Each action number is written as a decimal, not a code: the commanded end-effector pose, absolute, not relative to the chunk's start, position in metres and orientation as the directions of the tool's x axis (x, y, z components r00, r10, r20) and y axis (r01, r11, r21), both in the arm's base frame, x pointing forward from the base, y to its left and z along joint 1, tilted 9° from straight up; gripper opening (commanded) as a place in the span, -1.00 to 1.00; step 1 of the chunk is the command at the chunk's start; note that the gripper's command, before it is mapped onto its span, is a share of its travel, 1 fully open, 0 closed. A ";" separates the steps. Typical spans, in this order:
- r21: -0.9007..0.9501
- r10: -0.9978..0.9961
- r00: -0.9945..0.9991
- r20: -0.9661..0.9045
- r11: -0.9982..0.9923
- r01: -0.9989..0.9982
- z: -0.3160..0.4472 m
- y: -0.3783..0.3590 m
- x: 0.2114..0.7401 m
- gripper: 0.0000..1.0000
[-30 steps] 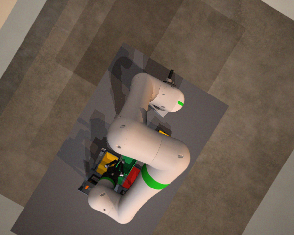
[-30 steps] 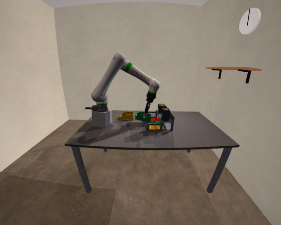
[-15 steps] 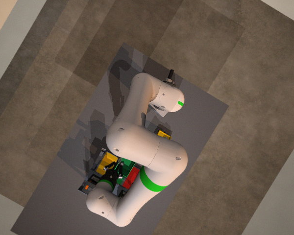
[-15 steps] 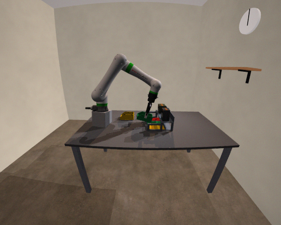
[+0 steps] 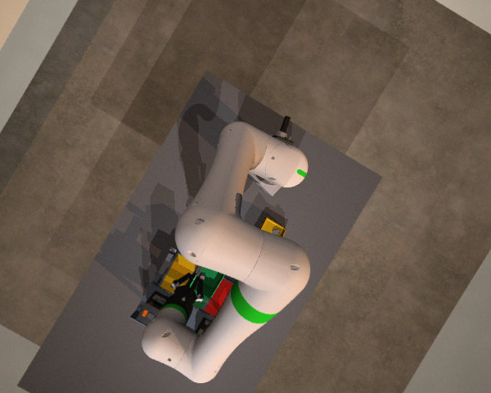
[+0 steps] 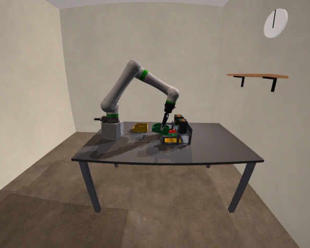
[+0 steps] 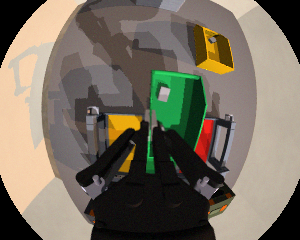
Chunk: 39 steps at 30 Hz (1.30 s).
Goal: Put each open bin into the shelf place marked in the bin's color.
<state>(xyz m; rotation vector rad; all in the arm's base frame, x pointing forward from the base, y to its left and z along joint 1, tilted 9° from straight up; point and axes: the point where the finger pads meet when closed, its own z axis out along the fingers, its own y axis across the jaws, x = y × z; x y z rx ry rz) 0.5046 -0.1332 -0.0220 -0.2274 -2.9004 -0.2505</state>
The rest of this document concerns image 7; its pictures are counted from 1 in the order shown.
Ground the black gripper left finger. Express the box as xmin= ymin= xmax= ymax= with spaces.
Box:
xmin=76 ymin=109 xmax=150 ymax=208

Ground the yellow bin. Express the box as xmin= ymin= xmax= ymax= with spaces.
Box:
xmin=193 ymin=24 xmax=234 ymax=74

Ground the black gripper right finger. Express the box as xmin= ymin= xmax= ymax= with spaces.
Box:
xmin=151 ymin=110 xmax=225 ymax=208

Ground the green bin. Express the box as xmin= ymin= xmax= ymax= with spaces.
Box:
xmin=149 ymin=69 xmax=207 ymax=151

